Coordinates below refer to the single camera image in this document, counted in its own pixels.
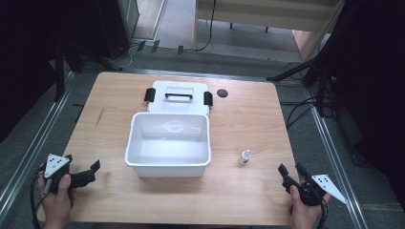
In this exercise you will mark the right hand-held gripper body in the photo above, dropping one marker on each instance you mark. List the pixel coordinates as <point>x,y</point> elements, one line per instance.
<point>328,186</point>

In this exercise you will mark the person's left hand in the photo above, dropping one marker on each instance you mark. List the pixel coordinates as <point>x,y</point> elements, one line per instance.
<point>56,206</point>

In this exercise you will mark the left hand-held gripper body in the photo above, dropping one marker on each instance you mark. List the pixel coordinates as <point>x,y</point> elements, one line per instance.
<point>56,163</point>

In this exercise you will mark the dark cabinet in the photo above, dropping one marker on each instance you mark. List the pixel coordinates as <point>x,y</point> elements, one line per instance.
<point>117,25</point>

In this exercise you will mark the black metal stand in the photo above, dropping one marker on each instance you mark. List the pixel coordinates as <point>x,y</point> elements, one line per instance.
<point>59,73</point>
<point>321,82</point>

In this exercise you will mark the black round table grommet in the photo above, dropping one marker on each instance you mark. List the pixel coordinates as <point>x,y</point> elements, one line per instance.
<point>222,93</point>

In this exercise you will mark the white plastic storage box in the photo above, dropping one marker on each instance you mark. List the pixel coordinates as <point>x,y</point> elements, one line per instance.
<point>168,149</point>

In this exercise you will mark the small white bottle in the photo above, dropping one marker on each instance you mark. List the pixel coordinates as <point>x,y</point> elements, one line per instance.
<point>244,157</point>

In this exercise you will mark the metal floor rail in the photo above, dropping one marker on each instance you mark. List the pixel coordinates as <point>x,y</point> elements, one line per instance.
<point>31,152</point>
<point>337,159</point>

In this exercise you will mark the person's right hand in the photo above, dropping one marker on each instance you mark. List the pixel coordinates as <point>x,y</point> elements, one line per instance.
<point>304,216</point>

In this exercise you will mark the black tape strip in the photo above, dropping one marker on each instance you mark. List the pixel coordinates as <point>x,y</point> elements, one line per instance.
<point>155,46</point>
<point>140,45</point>
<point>180,50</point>

